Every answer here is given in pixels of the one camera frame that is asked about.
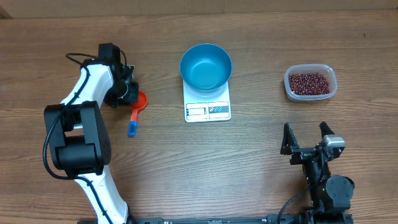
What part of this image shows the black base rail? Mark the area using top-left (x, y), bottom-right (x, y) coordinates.
top-left (133, 213), bottom-right (355, 224)

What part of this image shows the blue metal bowl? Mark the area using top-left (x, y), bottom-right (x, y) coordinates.
top-left (179, 43), bottom-right (233, 92)

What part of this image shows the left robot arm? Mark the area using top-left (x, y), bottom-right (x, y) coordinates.
top-left (42, 43), bottom-right (139, 223)

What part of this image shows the orange scoop with blue handle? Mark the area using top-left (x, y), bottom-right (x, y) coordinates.
top-left (127, 90), bottom-right (148, 137)

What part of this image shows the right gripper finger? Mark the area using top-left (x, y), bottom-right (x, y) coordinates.
top-left (280, 123), bottom-right (299, 155)
top-left (319, 121), bottom-right (335, 138)

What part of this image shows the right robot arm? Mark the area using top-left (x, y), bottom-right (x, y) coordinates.
top-left (276, 121), bottom-right (355, 223)

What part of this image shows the white digital kitchen scale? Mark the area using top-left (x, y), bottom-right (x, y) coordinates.
top-left (183, 82), bottom-right (231, 123)

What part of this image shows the clear plastic container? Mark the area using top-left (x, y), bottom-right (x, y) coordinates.
top-left (284, 63), bottom-right (338, 101)

